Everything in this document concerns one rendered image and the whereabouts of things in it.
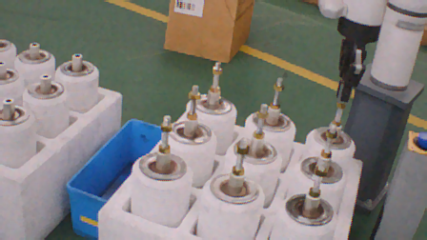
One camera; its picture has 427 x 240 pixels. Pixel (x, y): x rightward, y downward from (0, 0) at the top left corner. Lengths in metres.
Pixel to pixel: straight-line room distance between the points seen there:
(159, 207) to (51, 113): 0.32
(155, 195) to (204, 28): 1.10
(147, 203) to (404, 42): 0.62
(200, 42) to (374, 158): 0.88
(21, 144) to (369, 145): 0.73
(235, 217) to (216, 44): 1.13
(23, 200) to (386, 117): 0.75
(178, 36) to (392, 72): 0.95
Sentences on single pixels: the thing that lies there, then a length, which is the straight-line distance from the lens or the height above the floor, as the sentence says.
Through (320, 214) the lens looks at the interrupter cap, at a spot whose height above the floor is 0.25.
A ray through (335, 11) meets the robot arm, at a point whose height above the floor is 0.51.
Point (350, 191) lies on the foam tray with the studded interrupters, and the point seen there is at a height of 0.18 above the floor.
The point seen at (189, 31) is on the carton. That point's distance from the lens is 1.88.
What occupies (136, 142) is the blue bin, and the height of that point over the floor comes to 0.07.
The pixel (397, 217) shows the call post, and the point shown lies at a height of 0.17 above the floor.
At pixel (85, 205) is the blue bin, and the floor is 0.09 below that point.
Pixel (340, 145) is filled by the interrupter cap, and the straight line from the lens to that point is 1.00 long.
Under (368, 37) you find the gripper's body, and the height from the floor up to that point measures 0.47.
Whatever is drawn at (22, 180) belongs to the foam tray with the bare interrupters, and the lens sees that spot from 0.94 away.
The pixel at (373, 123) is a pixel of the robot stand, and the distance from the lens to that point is 1.19.
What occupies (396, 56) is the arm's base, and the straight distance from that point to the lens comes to 1.15.
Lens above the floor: 0.74
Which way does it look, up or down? 29 degrees down
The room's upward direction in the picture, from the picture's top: 8 degrees clockwise
